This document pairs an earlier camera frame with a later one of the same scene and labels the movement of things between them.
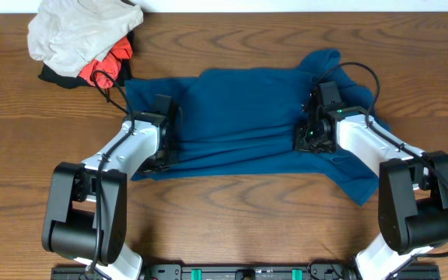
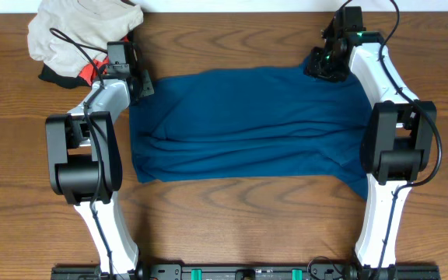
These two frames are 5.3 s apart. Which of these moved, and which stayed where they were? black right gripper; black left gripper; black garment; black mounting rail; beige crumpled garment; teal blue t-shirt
Moved: black right gripper; black left gripper
Stayed: teal blue t-shirt; black mounting rail; black garment; beige crumpled garment
